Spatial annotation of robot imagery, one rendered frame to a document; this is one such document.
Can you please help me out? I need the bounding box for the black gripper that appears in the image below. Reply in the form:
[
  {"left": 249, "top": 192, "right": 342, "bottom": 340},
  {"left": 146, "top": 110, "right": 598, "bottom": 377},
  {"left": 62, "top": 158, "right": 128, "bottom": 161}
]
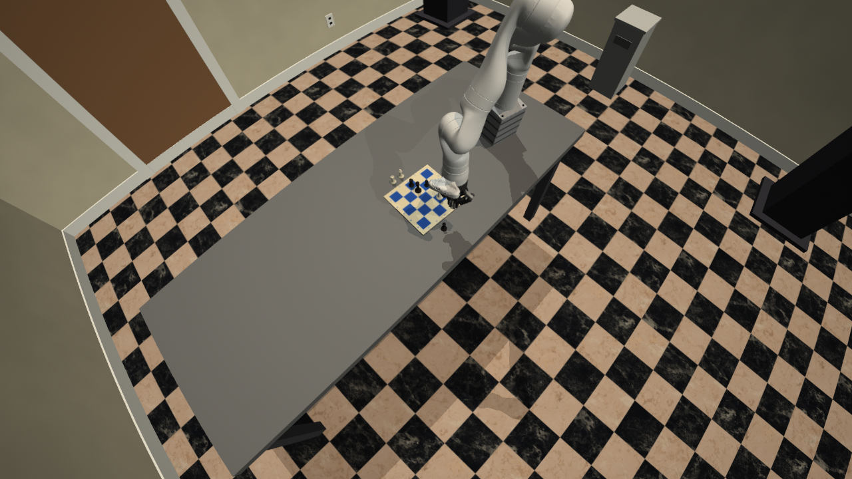
[{"left": 441, "top": 180, "right": 475, "bottom": 209}]

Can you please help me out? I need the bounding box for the blue and cream chessboard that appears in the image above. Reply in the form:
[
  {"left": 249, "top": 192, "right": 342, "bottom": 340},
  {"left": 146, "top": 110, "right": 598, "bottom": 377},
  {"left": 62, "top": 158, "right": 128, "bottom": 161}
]
[{"left": 384, "top": 165, "right": 455, "bottom": 235}]

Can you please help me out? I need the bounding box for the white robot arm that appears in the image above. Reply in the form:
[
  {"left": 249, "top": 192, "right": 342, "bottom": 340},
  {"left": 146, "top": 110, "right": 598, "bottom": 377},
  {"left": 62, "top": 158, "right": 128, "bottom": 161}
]
[{"left": 429, "top": 0, "right": 574, "bottom": 199}]

